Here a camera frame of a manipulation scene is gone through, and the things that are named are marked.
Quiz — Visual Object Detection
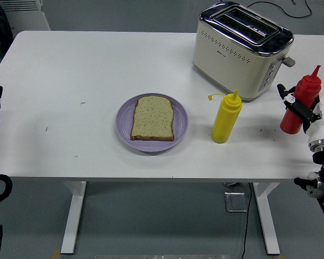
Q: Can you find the slice of bread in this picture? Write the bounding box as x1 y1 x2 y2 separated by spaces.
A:
130 96 176 142

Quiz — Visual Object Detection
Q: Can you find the black toaster power cord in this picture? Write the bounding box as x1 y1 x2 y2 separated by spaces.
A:
247 0 313 19

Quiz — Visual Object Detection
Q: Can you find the red squeeze bottle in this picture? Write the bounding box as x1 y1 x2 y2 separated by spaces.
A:
280 65 322 135

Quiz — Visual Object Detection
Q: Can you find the white floor appliance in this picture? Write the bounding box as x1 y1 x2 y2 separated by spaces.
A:
1 0 51 43

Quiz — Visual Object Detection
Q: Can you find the white table leg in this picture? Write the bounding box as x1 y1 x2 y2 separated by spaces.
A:
60 181 87 255
252 182 281 256

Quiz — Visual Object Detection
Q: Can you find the yellow squeeze bottle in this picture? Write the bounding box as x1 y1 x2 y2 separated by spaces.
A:
207 89 243 144

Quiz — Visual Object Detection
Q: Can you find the black floor cable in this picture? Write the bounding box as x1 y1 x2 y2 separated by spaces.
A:
240 182 253 259

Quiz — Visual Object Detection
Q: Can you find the cream and chrome toaster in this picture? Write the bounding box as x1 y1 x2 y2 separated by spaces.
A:
192 1 296 103

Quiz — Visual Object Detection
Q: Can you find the purple round plate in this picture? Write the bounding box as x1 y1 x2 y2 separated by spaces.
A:
115 93 189 153

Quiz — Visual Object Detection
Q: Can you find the metal floor socket box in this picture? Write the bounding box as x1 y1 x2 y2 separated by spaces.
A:
224 191 249 213

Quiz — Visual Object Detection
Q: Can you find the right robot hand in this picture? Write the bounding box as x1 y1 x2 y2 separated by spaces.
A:
276 83 324 146

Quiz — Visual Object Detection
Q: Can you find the person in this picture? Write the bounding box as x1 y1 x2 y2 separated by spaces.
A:
0 0 15 52

